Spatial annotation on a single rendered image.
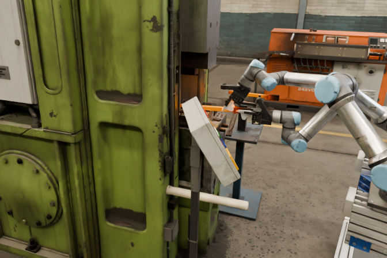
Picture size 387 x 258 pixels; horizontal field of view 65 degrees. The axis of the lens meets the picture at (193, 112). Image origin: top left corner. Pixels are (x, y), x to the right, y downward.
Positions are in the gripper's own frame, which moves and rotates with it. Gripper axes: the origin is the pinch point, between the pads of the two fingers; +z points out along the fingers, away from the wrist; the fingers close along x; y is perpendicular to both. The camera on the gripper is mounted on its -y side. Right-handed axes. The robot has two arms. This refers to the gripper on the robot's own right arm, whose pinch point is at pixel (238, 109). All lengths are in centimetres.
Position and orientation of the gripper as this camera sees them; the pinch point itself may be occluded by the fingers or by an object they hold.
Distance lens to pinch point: 185.7
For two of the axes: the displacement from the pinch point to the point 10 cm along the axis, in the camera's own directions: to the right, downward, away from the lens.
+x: 2.9, -3.1, 9.0
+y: 0.0, 9.4, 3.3
